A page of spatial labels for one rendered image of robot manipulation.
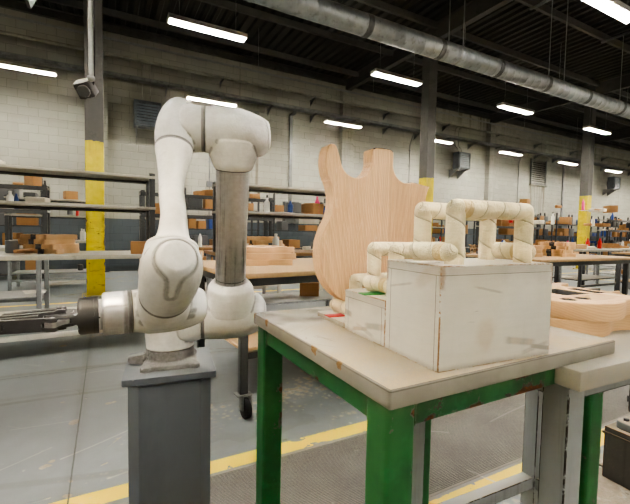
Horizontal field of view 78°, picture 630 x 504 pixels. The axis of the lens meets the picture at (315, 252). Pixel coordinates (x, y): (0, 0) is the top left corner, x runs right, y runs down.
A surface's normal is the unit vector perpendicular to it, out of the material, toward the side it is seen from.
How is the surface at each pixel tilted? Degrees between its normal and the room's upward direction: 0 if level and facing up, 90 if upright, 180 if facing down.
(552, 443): 90
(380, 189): 90
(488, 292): 90
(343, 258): 90
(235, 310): 103
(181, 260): 66
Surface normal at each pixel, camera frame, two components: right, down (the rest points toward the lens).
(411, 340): -0.91, 0.00
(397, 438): 0.48, 0.07
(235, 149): 0.27, 0.43
